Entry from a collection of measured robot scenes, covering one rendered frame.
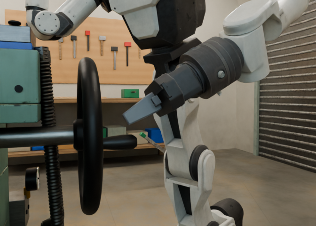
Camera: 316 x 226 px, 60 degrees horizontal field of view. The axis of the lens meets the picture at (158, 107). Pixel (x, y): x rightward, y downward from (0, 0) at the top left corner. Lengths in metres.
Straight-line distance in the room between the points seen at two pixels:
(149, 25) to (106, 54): 3.06
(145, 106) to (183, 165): 0.66
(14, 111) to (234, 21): 0.39
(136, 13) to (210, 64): 0.53
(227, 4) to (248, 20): 4.38
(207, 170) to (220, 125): 3.56
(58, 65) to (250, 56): 3.50
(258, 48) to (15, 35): 0.41
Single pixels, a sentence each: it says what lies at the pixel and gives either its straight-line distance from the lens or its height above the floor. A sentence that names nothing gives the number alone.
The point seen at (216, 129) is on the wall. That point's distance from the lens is 4.58.
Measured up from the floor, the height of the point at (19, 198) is 0.62.
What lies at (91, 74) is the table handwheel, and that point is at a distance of 0.44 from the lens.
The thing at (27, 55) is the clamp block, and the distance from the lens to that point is 0.51.
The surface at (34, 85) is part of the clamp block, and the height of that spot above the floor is 0.90.
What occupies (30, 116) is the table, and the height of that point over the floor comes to 0.85.
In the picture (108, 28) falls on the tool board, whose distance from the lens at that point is 4.02.
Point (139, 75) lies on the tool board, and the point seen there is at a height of 1.18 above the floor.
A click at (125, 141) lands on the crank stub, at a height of 0.81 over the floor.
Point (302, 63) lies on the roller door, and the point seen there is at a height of 1.26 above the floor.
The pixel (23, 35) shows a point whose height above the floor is 0.98.
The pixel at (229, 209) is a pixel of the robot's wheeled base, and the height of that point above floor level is 0.34.
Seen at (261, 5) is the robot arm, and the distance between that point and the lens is 0.54.
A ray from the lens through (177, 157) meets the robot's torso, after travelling 1.07.
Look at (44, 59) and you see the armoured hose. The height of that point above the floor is 0.95.
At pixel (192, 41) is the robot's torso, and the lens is 1.03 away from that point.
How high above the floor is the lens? 0.88
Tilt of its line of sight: 2 degrees down
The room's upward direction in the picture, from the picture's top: straight up
